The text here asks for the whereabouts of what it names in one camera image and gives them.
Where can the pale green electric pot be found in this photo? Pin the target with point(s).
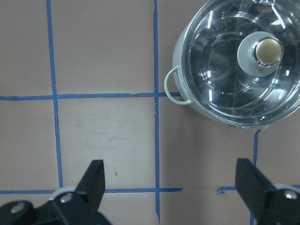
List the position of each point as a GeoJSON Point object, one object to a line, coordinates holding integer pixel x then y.
{"type": "Point", "coordinates": [180, 70]}

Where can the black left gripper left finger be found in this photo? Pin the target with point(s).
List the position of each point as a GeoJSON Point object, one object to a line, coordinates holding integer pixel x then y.
{"type": "Point", "coordinates": [89, 191]}

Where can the glass pot lid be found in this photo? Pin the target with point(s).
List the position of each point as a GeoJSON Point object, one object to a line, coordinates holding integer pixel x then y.
{"type": "Point", "coordinates": [241, 63]}

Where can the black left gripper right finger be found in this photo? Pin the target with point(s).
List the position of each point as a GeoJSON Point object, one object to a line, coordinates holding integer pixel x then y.
{"type": "Point", "coordinates": [268, 203]}

